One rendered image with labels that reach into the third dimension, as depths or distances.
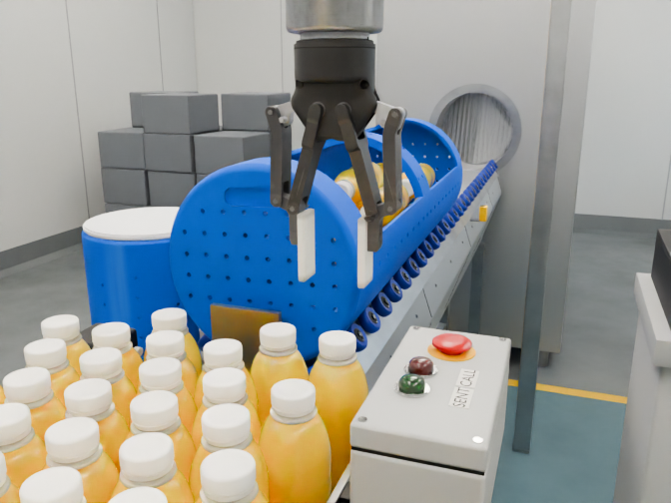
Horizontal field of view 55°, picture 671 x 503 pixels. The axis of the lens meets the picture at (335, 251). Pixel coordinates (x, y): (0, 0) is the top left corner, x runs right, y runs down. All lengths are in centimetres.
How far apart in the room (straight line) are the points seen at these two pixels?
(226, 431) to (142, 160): 430
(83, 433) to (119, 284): 83
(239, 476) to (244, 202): 46
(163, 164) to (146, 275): 336
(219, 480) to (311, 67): 35
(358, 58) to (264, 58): 591
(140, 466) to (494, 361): 31
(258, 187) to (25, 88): 432
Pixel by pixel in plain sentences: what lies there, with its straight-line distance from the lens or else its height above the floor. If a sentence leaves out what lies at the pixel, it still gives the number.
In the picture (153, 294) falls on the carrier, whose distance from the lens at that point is 134.
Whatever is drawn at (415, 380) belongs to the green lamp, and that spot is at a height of 111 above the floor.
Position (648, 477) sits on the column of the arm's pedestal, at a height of 78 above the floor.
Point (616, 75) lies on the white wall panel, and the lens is 584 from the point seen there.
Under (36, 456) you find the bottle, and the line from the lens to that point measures 60.
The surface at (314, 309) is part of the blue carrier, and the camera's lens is 85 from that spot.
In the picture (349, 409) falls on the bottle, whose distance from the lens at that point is 68.
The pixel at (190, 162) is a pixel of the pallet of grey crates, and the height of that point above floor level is 74.
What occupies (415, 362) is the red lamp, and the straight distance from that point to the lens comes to 55.
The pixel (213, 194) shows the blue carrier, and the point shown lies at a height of 119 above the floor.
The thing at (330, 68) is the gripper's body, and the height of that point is 135.
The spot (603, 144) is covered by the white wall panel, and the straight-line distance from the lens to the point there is 587.
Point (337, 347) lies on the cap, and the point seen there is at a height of 108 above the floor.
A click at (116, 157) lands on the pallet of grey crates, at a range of 490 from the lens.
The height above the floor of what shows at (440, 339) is 111.
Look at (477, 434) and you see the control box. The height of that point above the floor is 110.
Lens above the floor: 135
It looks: 16 degrees down
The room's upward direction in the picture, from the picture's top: straight up
